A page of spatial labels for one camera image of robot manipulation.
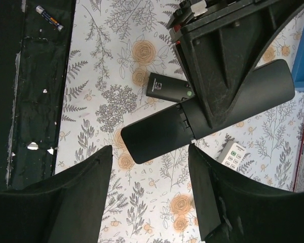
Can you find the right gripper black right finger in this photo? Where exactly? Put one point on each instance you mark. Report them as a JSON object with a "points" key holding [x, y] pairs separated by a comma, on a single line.
{"points": [[231, 207]]}

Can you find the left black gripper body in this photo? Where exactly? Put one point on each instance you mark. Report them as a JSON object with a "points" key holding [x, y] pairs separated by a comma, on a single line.
{"points": [[219, 25]]}

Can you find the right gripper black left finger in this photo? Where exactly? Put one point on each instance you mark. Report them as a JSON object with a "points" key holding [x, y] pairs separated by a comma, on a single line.
{"points": [[67, 207]]}

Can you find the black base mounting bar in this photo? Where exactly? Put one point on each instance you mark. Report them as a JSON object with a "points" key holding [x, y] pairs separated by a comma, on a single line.
{"points": [[33, 68]]}

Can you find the white air conditioner remote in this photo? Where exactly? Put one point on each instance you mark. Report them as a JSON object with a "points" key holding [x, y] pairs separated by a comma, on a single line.
{"points": [[232, 155]]}

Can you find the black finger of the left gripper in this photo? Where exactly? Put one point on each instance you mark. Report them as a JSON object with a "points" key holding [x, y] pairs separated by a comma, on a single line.
{"points": [[218, 77]]}

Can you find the black remote with back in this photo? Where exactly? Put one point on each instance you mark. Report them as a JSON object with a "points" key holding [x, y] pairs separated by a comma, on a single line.
{"points": [[178, 125]]}

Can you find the black slim remote control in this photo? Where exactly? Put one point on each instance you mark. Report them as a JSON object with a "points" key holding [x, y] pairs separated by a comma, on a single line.
{"points": [[168, 88]]}

